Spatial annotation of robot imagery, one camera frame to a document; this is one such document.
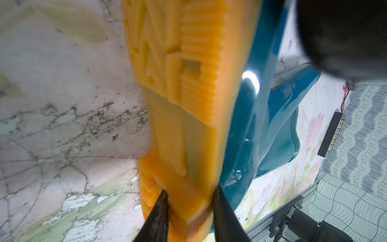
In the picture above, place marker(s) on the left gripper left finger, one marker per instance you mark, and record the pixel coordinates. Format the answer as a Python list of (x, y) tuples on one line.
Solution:
[(156, 226)]

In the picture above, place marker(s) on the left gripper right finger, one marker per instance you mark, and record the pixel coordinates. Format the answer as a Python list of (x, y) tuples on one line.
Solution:
[(227, 227)]

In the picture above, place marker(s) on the green rubber boot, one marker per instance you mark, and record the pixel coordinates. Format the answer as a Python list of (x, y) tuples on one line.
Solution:
[(219, 116)]

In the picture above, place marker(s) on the grey microfibre cloth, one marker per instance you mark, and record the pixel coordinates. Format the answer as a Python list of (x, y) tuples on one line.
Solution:
[(346, 39)]

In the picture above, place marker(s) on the aluminium mounting rail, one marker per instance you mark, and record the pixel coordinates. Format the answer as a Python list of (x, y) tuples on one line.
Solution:
[(259, 232)]

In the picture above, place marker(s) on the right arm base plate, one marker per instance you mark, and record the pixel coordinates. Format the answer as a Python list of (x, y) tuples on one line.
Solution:
[(307, 229)]

